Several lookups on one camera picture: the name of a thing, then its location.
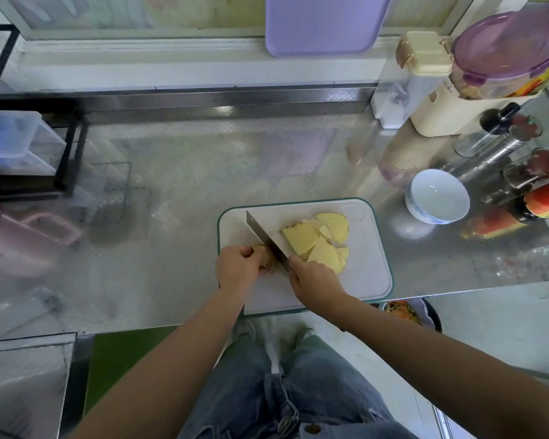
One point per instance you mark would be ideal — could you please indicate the person's right hand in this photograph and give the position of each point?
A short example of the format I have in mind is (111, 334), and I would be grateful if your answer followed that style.
(318, 286)

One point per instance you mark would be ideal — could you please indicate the person's left hand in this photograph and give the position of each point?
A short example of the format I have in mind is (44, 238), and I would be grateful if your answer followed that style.
(238, 269)

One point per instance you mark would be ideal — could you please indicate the brown potato piece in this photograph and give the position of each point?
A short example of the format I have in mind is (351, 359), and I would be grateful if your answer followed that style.
(269, 260)

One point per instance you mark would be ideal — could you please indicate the steel cleaver knife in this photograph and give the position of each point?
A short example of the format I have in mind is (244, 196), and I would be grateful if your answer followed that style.
(263, 233)

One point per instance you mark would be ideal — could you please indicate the pile of yellow potato slices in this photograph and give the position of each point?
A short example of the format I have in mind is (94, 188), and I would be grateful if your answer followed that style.
(316, 240)

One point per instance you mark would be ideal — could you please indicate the white bowl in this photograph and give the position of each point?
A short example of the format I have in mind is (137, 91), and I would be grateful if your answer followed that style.
(437, 196)

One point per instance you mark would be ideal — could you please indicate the person's left forearm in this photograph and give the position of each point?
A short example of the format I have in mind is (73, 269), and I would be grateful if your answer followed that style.
(160, 375)

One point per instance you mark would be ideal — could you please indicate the person's right forearm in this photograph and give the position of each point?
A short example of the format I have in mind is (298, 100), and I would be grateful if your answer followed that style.
(453, 370)

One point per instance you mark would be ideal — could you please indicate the person's white left shoe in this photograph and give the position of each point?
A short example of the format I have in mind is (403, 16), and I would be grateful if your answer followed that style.
(247, 329)

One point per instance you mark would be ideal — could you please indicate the metal bowl with scraps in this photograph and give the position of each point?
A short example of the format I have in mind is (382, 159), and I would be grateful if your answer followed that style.
(412, 313)

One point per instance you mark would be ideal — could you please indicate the person's blue jeans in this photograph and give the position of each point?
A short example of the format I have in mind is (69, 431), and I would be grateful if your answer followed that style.
(256, 397)

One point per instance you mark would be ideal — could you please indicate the white cutting board green rim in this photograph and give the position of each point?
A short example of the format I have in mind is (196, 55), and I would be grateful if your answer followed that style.
(366, 260)

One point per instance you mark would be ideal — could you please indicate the green mat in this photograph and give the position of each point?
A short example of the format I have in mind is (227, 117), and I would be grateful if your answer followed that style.
(119, 366)

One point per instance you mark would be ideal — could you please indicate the black metal rack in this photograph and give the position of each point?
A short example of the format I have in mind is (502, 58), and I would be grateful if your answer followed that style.
(73, 151)

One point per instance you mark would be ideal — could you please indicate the cream plastic canister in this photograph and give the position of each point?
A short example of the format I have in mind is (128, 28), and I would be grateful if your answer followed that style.
(444, 116)

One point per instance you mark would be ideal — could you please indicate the steel shaker brown cap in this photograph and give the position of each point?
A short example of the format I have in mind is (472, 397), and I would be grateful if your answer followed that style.
(490, 160)

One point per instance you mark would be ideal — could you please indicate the clear container cream lid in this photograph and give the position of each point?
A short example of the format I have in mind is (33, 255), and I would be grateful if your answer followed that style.
(407, 87)

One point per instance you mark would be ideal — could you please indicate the glass bottle black cap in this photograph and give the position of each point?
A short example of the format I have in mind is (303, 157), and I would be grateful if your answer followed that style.
(490, 125)

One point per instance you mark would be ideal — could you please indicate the steel bin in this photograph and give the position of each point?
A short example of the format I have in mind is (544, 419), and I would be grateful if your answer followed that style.
(26, 386)

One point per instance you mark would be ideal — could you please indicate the sauce bottle red label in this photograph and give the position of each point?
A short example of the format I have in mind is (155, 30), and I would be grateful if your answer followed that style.
(544, 198)

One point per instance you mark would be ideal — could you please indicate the glass jar red lid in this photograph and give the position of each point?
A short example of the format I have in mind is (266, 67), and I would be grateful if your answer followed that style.
(535, 169)

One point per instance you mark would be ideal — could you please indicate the clear plastic storage box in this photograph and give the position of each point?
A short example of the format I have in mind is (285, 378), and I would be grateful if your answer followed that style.
(18, 141)

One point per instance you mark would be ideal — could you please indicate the purple plastic cutting board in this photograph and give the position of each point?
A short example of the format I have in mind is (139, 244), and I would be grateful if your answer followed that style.
(327, 22)

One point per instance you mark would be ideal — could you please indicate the purple lid food container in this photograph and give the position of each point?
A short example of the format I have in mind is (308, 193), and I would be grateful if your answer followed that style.
(505, 52)

